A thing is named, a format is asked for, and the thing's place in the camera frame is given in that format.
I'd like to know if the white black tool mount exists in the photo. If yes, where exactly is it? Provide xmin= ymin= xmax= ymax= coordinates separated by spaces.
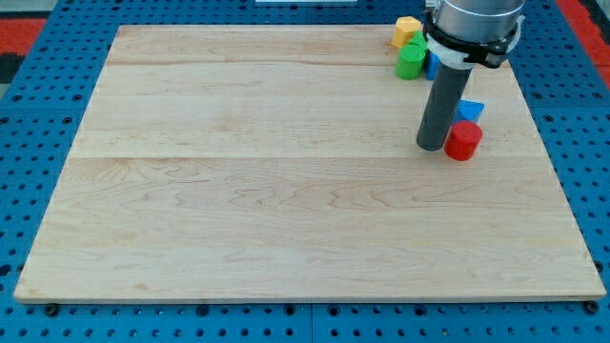
xmin=423 ymin=10 xmax=525 ymax=70

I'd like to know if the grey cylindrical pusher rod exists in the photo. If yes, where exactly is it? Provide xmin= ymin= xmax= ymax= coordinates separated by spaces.
xmin=416 ymin=64 xmax=472 ymax=151

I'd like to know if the red cylinder block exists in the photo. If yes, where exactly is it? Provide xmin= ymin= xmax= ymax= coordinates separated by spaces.
xmin=444 ymin=120 xmax=483 ymax=161

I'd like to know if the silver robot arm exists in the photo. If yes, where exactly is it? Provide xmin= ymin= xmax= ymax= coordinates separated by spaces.
xmin=416 ymin=0 xmax=525 ymax=151

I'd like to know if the blue block under arm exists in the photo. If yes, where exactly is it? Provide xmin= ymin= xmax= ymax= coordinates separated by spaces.
xmin=424 ymin=51 xmax=440 ymax=81

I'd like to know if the blue triangle block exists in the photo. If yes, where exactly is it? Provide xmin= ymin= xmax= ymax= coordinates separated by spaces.
xmin=453 ymin=100 xmax=485 ymax=123

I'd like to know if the green block behind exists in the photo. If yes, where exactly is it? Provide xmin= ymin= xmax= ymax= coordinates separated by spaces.
xmin=409 ymin=30 xmax=427 ymax=51

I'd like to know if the green cylinder block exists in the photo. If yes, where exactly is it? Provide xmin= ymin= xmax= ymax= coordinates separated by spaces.
xmin=395 ymin=45 xmax=426 ymax=80

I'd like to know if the yellow hexagon block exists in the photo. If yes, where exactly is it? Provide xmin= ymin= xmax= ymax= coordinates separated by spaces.
xmin=392 ymin=16 xmax=422 ymax=49

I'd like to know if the light wooden board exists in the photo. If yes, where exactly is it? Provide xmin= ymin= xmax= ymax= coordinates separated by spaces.
xmin=14 ymin=26 xmax=605 ymax=304

